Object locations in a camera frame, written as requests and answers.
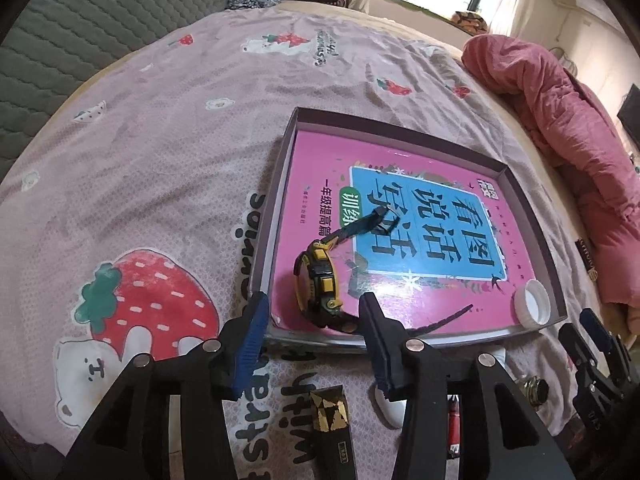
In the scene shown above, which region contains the shallow grey cardboard box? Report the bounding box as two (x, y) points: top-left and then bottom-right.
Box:
(248, 106), (568, 356)

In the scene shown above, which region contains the small black box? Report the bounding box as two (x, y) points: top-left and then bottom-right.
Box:
(575, 237), (601, 281)

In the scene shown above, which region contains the strawberry printed bedsheet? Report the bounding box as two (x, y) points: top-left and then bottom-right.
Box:
(0, 2), (601, 480)

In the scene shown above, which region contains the yellow and black wristwatch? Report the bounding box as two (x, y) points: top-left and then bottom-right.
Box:
(292, 208), (473, 336)

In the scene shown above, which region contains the white air conditioner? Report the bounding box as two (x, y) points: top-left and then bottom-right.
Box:
(575, 0), (626, 26)

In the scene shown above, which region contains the black and gold slim box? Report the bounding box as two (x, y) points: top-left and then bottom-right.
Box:
(307, 385), (361, 480)

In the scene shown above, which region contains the black television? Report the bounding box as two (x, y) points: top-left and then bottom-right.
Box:
(616, 84), (640, 136)

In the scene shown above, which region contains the red and black lighter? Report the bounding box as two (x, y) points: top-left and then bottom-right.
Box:
(446, 395), (463, 458)

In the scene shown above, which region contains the orange patterned pillow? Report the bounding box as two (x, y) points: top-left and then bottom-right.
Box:
(450, 10), (488, 36)

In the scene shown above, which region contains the pink quilt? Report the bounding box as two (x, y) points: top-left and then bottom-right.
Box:
(461, 34), (640, 306)

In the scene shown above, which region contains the white bottle cap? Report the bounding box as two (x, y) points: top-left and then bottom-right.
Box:
(513, 280), (551, 327)

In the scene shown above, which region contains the grey quilted headboard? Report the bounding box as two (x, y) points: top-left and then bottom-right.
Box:
(0, 0), (261, 161)

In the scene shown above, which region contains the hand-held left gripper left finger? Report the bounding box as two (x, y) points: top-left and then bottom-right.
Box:
(60, 291), (271, 480)

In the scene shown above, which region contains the white oval case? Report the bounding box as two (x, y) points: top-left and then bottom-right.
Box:
(372, 385), (408, 429)

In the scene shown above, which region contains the pink and blue book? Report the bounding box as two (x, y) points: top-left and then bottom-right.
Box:
(270, 127), (538, 333)

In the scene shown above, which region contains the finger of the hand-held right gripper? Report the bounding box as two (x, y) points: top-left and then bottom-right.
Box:
(558, 323), (613, 396)
(580, 308), (636, 381)

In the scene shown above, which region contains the dark patterned cloth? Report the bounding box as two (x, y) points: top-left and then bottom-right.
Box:
(225, 0), (283, 11)

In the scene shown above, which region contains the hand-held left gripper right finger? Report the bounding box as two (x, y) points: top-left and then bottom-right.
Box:
(357, 291), (576, 480)

